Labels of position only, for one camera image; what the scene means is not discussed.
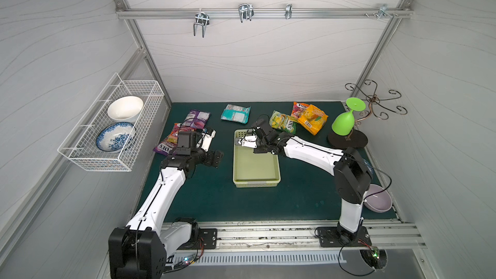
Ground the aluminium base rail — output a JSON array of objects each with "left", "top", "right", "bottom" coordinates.
[{"left": 198, "top": 220, "right": 427, "bottom": 252}]

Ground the green spring tea candy bag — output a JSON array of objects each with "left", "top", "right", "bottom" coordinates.
[{"left": 269, "top": 111, "right": 297, "bottom": 134}]

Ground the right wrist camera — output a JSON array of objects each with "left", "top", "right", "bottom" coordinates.
[{"left": 236, "top": 134, "right": 258, "bottom": 149}]

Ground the purple candy bag back side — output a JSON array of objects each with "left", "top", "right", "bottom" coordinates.
[{"left": 180, "top": 109, "right": 211, "bottom": 130}]

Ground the metal double hook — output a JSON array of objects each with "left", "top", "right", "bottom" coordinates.
[{"left": 193, "top": 12, "right": 210, "bottom": 37}]

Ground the pale green perforated plastic basket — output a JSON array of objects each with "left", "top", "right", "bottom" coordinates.
[{"left": 232, "top": 129, "right": 281, "bottom": 188}]

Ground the white ceramic bowl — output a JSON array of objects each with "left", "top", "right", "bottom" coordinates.
[{"left": 107, "top": 96, "right": 144, "bottom": 123}]

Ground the metal hook right end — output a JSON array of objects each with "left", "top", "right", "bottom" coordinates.
[{"left": 364, "top": 4, "right": 397, "bottom": 19}]

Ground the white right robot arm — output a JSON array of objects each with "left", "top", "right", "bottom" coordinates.
[{"left": 238, "top": 120, "right": 373, "bottom": 242}]

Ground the lemon blackcurrant Fox's candy bag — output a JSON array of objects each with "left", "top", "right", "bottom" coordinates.
[{"left": 166, "top": 123, "right": 184, "bottom": 144}]

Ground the white wire wall basket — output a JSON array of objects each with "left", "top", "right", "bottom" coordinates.
[{"left": 58, "top": 74, "right": 164, "bottom": 172}]

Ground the purple Fox's berries candy bag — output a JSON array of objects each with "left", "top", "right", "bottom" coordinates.
[{"left": 153, "top": 139, "right": 176, "bottom": 156}]

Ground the teal mint candy bag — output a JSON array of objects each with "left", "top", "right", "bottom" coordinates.
[{"left": 221, "top": 104, "right": 251, "bottom": 124}]

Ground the orange fruits candy bag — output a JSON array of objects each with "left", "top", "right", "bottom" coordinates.
[{"left": 291, "top": 102, "right": 309, "bottom": 121}]

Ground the yellow orange candy bag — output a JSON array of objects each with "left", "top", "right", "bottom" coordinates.
[{"left": 298, "top": 105, "right": 328, "bottom": 136}]

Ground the blue patterned ceramic bowl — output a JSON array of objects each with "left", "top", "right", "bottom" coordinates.
[{"left": 96, "top": 122, "right": 136, "bottom": 152}]

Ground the metal glass holder stand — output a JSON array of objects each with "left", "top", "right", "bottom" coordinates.
[{"left": 327, "top": 79, "right": 408, "bottom": 150}]

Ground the lilac bowl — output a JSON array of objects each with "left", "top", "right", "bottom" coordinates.
[{"left": 364, "top": 184, "right": 393, "bottom": 213}]

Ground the metal hook centre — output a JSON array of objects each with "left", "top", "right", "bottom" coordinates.
[{"left": 238, "top": 3, "right": 254, "bottom": 23}]

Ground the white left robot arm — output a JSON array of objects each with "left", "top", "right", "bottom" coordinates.
[{"left": 108, "top": 149, "right": 223, "bottom": 278}]

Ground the small metal hook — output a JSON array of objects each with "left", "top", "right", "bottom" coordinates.
[{"left": 285, "top": 4, "right": 293, "bottom": 19}]

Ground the aluminium top rail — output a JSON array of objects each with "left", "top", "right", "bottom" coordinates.
[{"left": 116, "top": 6, "right": 414, "bottom": 21}]

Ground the green plastic wine glass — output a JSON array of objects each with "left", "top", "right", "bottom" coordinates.
[{"left": 331, "top": 98, "right": 366, "bottom": 136}]

